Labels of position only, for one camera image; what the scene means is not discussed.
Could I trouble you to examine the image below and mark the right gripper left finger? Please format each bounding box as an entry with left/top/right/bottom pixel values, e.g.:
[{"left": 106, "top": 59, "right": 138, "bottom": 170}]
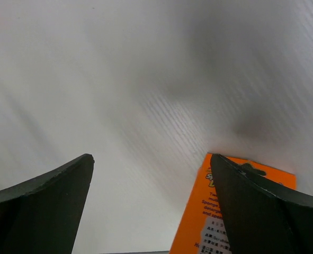
[{"left": 0, "top": 154, "right": 94, "bottom": 253}]

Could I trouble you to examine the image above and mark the orange box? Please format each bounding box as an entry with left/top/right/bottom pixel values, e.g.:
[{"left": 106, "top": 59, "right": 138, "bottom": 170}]
[{"left": 170, "top": 153, "right": 296, "bottom": 253}]

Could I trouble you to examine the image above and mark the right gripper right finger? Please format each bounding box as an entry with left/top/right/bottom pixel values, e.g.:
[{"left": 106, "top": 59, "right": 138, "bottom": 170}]
[{"left": 210, "top": 154, "right": 313, "bottom": 253}]

